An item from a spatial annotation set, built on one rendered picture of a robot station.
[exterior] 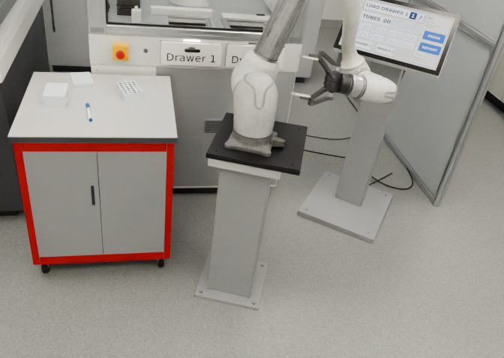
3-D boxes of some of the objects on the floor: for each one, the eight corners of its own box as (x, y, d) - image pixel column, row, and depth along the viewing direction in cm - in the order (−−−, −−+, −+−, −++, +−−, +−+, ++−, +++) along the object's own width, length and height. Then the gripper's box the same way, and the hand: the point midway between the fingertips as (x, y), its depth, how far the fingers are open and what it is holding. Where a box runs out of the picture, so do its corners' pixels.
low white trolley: (172, 274, 239) (177, 136, 197) (32, 281, 225) (7, 136, 183) (166, 199, 286) (169, 76, 244) (50, 201, 272) (33, 71, 230)
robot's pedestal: (257, 311, 227) (283, 172, 185) (193, 296, 229) (205, 157, 187) (267, 265, 251) (292, 134, 210) (209, 252, 254) (222, 121, 212)
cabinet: (277, 195, 301) (299, 71, 257) (99, 199, 279) (90, 64, 235) (248, 118, 378) (262, 13, 334) (107, 116, 356) (102, 3, 311)
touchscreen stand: (372, 244, 275) (430, 70, 218) (296, 215, 288) (334, 44, 232) (391, 198, 313) (445, 40, 257) (324, 174, 327) (361, 19, 271)
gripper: (334, 115, 195) (285, 106, 187) (349, 50, 190) (298, 39, 182) (344, 118, 188) (293, 110, 181) (359, 51, 183) (307, 40, 175)
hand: (298, 75), depth 182 cm, fingers open, 13 cm apart
